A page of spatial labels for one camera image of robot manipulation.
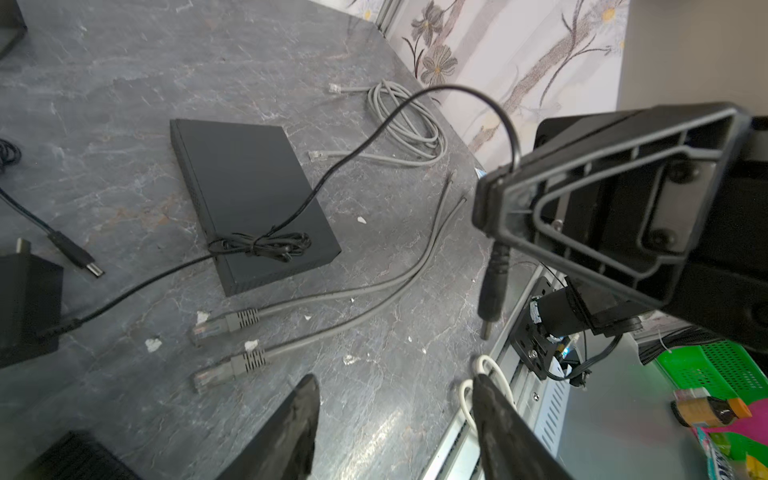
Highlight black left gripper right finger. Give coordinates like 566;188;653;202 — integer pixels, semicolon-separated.
472;374;572;480

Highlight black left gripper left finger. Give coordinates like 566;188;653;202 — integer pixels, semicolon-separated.
219;374;320;480

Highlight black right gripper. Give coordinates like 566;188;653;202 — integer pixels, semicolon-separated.
473;102;767;353

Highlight black power adapter with cable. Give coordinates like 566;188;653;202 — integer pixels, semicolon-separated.
1;81;521;367

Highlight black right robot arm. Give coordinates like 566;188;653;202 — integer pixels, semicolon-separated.
472;102;767;378

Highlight brown bottle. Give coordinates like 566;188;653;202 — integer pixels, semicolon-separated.
670;396;752;428

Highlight green plastic basket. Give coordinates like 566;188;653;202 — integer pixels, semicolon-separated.
655;341;767;465

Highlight white handled scissors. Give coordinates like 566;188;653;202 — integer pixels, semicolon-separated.
458;353;517;439

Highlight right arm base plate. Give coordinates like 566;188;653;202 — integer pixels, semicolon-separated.
508;276;572;380

